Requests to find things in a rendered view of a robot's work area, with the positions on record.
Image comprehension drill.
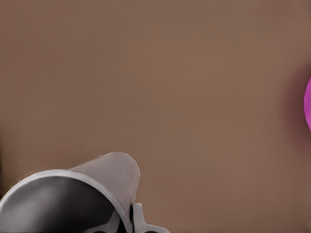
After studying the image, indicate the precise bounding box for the pink round plate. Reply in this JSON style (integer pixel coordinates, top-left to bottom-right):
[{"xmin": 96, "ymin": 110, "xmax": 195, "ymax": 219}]
[{"xmin": 303, "ymin": 76, "xmax": 311, "ymax": 133}]

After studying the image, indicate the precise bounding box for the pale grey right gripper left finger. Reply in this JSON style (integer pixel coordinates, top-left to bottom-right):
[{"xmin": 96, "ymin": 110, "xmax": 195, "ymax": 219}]
[{"xmin": 105, "ymin": 213, "xmax": 121, "ymax": 233}]

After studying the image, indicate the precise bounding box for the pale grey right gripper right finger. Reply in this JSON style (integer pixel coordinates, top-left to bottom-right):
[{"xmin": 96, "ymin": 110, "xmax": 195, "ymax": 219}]
[{"xmin": 131, "ymin": 202, "xmax": 171, "ymax": 233}]

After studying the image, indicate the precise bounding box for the white IKEA cup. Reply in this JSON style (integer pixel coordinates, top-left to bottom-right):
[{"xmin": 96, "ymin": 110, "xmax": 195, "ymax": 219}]
[{"xmin": 0, "ymin": 151, "xmax": 141, "ymax": 233}]

